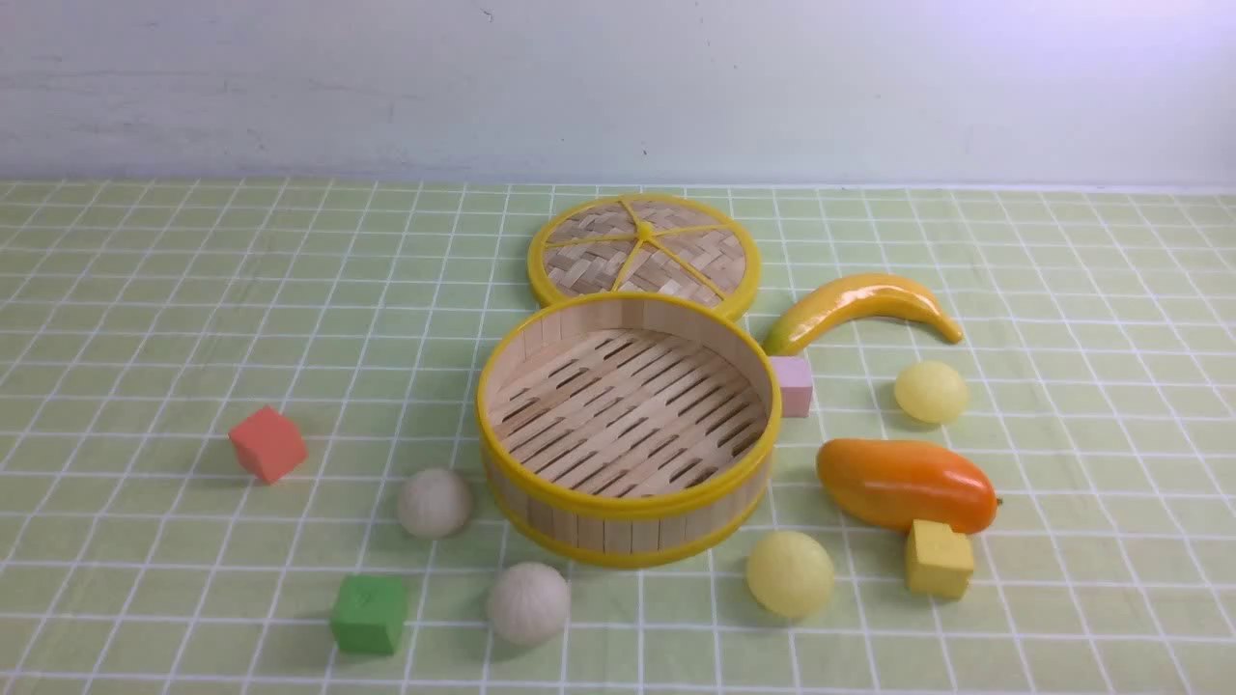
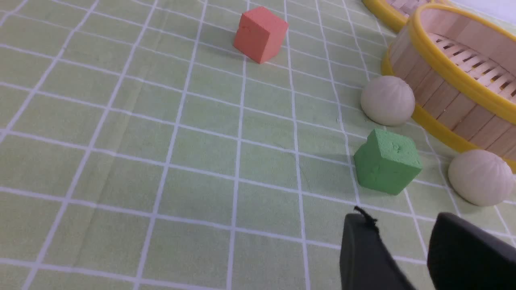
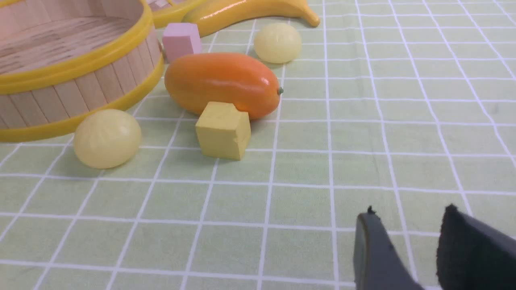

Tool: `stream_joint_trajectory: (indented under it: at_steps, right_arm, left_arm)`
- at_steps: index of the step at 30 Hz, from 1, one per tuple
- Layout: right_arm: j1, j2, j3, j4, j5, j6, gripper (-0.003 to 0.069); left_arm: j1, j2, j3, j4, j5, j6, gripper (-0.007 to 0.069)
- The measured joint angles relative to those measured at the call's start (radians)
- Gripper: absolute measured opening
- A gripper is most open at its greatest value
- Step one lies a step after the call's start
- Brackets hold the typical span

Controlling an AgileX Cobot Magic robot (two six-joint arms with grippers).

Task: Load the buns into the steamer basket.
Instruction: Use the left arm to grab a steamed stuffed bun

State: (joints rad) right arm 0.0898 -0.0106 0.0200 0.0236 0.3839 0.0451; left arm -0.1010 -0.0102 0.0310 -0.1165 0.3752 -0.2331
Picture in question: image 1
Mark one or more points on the white bun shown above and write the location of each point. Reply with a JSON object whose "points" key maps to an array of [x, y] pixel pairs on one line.
{"points": [[529, 603], [434, 503]]}

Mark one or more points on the green checkered tablecloth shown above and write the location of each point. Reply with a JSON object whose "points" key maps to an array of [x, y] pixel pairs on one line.
{"points": [[142, 320]]}

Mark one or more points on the yellow cube block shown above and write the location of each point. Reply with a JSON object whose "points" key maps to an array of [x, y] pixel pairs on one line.
{"points": [[939, 562]]}

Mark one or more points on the orange toy mango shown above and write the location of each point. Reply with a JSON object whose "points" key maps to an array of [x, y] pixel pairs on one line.
{"points": [[892, 483]]}

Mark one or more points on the pink cube block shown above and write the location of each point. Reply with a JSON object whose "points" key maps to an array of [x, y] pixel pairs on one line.
{"points": [[796, 384]]}

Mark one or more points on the red cube block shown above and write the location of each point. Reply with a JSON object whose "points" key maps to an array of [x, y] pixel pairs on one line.
{"points": [[268, 445]]}

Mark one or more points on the yellow toy banana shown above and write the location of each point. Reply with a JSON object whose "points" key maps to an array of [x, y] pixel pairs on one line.
{"points": [[857, 297]]}

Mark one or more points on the yellow bun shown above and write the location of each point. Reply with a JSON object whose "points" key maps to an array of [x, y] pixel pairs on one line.
{"points": [[931, 392], [790, 574]]}

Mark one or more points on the green cube block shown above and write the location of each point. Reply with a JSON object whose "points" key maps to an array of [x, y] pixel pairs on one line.
{"points": [[369, 613]]}

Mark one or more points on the bamboo steamer tray yellow rim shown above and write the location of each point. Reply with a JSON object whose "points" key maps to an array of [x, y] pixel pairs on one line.
{"points": [[628, 429]]}

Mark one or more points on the woven bamboo steamer lid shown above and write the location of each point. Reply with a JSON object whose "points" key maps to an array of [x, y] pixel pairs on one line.
{"points": [[646, 243]]}

